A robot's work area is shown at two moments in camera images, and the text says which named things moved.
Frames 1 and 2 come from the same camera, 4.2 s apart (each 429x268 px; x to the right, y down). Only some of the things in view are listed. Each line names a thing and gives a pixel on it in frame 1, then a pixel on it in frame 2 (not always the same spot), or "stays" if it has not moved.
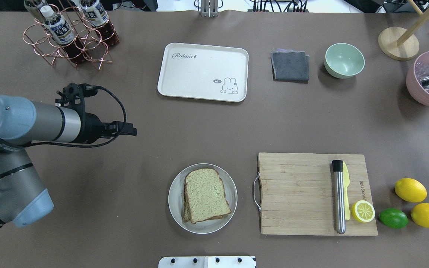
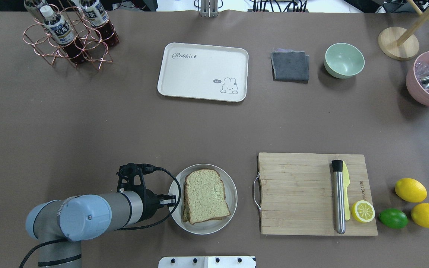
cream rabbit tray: x=205 y=72 stays
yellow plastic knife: x=346 y=182 stays
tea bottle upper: x=95 y=13 stays
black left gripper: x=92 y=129 -> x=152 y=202
